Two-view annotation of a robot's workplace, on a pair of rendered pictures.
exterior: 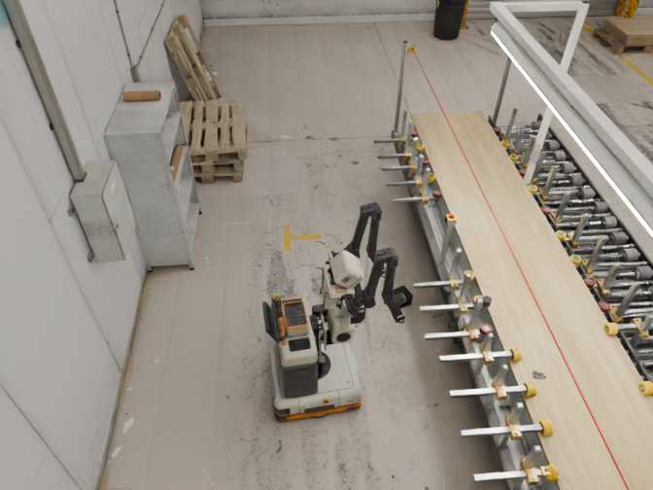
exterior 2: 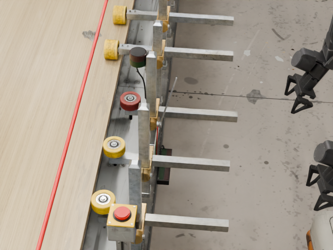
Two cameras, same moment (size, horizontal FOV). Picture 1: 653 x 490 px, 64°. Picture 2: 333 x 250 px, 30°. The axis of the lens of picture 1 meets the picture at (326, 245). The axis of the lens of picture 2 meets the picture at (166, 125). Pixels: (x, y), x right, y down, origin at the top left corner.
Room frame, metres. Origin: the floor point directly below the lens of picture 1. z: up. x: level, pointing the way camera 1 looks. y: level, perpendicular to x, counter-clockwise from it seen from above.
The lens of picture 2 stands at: (3.95, -0.68, 2.48)
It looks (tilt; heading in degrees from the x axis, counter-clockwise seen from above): 44 degrees down; 189
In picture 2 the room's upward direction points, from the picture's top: 2 degrees clockwise
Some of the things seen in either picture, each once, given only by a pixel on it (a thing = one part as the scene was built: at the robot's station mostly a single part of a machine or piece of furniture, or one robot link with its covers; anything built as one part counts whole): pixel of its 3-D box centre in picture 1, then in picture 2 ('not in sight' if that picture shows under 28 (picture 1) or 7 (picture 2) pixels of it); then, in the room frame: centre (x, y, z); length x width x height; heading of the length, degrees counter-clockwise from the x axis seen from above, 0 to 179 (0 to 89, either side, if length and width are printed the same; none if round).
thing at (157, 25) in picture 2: (482, 357); (157, 70); (1.99, -1.02, 0.88); 0.04 x 0.04 x 0.48; 5
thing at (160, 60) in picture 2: (486, 354); (157, 54); (1.97, -1.02, 0.95); 0.14 x 0.06 x 0.05; 5
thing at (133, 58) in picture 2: not in sight; (138, 54); (2.24, -1.05, 1.15); 0.06 x 0.06 x 0.02
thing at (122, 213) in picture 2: not in sight; (122, 214); (3.00, -0.93, 1.22); 0.04 x 0.04 x 0.02
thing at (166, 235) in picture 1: (160, 180); not in sight; (4.03, 1.57, 0.78); 0.90 x 0.45 x 1.55; 5
